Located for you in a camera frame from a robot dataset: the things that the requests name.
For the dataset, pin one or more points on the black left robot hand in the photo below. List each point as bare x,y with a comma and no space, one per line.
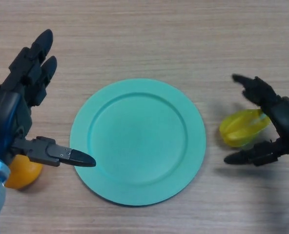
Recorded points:
10,117

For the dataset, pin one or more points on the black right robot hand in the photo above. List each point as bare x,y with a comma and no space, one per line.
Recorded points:
280,117

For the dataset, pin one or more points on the yellow starfruit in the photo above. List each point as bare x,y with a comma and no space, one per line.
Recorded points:
242,131

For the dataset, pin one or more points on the green round plate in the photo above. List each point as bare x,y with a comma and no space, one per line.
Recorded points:
137,142

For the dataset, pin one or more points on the orange fruit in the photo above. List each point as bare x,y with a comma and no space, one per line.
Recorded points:
25,175

